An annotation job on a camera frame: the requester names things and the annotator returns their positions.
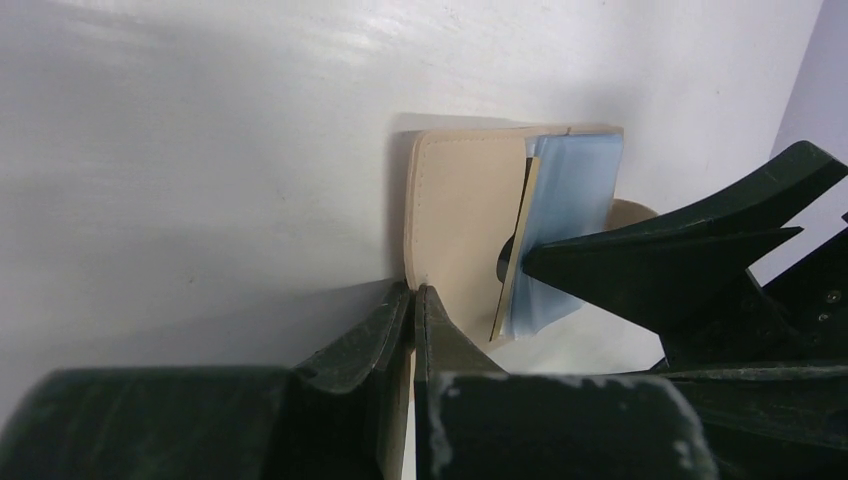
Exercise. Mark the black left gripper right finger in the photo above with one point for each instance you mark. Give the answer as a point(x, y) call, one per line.
point(476, 421)

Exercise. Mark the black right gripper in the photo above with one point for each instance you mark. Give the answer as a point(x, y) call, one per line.
point(763, 367)

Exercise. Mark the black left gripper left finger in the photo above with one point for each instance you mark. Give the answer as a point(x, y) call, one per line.
point(340, 414)

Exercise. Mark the blue plastic card sleeves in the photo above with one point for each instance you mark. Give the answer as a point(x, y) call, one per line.
point(572, 198)

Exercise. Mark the gold card grey stripe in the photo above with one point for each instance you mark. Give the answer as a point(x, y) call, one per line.
point(508, 263)

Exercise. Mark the beige card holder wallet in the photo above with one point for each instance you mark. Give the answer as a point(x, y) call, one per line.
point(463, 191)

